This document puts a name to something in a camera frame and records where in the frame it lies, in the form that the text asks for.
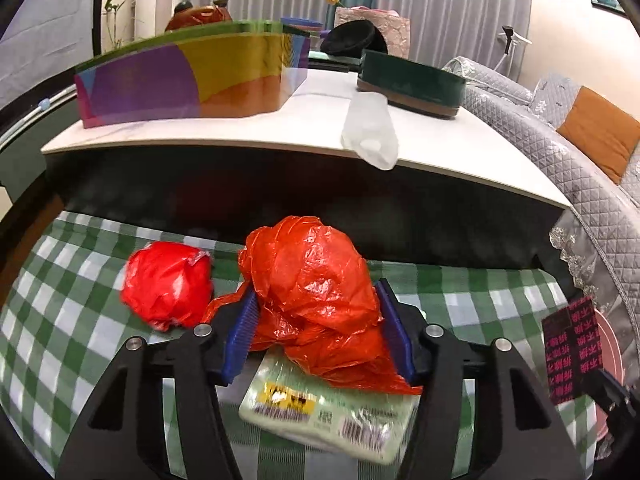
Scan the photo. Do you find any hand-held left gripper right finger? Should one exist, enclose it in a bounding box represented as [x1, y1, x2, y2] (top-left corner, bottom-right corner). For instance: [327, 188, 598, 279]
[372, 279, 586, 480]

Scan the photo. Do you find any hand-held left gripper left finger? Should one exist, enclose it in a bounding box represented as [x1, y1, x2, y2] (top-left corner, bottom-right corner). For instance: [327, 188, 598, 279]
[57, 290, 261, 480]

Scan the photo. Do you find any pink plastic basin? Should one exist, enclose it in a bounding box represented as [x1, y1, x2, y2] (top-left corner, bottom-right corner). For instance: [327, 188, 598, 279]
[592, 310, 627, 442]

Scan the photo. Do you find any red plastic bag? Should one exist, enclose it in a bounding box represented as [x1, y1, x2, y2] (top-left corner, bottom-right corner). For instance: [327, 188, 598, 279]
[202, 216, 424, 395]

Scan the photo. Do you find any red plastic bag ball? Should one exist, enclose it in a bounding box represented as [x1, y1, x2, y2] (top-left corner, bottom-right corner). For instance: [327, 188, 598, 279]
[121, 241, 215, 332]

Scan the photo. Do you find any pale green labelled packet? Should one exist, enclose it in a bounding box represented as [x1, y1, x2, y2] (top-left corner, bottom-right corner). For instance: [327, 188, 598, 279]
[239, 350, 421, 463]

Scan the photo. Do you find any green checkered cloth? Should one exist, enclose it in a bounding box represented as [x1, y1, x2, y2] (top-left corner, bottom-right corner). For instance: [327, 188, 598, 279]
[0, 210, 601, 480]

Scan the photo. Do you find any grey quilted sofa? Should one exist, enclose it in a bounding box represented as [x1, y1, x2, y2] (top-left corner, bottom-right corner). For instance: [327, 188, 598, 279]
[442, 57, 640, 376]

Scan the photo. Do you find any white coffee table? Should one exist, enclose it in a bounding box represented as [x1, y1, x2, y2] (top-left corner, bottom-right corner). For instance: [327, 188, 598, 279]
[41, 67, 572, 272]

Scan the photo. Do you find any translucent white plastic bag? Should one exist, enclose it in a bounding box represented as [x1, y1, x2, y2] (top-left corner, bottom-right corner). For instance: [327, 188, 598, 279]
[341, 92, 399, 170]

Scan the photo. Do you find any orange cushion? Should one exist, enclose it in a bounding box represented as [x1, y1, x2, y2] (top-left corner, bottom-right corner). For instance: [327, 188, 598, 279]
[556, 86, 640, 185]

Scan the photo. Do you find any dark green round box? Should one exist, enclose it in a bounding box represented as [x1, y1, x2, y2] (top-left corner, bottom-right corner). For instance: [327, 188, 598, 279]
[357, 50, 467, 120]

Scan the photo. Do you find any multicoloured shiny box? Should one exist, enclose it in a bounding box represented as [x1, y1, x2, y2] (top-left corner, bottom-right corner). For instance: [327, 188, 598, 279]
[74, 20, 311, 130]

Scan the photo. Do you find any black hat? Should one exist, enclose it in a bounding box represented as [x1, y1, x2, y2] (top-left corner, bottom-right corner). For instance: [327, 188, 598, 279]
[320, 21, 389, 59]

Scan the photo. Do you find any pink lace basket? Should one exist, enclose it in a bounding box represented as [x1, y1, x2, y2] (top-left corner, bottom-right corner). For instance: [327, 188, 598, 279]
[334, 6, 412, 58]

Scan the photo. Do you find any stack of pastel bowls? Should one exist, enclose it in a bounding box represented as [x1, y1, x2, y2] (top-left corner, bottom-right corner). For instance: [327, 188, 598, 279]
[280, 16, 324, 36]

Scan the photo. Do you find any red brown ornament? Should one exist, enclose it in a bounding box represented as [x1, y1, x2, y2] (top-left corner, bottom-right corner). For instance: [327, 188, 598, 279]
[165, 0, 233, 32]

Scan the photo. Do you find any thin bamboo plant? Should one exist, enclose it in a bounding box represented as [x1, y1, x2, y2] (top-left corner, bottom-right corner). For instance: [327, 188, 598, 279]
[102, 0, 132, 54]

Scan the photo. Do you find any black television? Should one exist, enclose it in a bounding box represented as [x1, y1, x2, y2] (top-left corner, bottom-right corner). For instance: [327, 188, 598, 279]
[0, 0, 105, 111]

